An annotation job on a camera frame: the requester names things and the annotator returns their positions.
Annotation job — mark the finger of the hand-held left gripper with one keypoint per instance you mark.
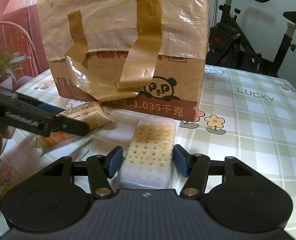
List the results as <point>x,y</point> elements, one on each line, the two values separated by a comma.
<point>38,120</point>
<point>50,110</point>

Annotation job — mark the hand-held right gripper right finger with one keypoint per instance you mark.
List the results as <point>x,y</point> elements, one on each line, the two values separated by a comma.
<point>182,161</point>

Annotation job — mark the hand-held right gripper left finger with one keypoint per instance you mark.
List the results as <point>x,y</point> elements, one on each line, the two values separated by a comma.
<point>114,162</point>

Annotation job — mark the clear-wrapped cracker packet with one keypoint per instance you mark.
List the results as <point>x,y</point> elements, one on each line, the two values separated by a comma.
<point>150,150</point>

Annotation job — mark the orange and white snack packet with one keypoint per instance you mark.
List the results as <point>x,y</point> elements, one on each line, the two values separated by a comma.
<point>95,116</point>

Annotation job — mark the cardboard box with plastic liner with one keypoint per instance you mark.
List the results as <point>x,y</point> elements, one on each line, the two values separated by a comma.
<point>138,42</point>

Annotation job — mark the printed pink backdrop cloth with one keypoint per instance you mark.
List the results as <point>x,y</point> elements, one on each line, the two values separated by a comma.
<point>10,12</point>

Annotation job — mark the checked floral tablecloth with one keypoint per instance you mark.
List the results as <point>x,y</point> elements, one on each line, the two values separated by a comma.
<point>250,120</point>

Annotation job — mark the black exercise bike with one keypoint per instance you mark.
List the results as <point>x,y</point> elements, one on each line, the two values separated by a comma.
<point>237,40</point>

